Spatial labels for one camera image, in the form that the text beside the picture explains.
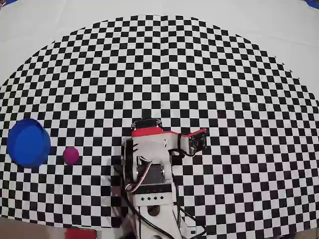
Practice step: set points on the red flat object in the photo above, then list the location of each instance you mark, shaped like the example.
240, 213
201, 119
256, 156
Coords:
81, 234

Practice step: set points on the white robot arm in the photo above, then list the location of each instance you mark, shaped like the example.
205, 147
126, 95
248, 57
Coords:
152, 147

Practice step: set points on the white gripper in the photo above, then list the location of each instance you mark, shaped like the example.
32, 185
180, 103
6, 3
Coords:
146, 125

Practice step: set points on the magenta faceted ball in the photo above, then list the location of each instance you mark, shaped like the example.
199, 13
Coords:
71, 155

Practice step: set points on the blue round box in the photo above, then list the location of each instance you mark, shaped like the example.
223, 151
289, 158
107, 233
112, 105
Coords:
27, 144

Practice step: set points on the checkerboard printed white sheet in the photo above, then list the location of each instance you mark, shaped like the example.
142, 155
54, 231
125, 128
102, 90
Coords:
159, 49

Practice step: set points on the green camera circuit board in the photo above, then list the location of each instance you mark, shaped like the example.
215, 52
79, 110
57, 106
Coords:
198, 140

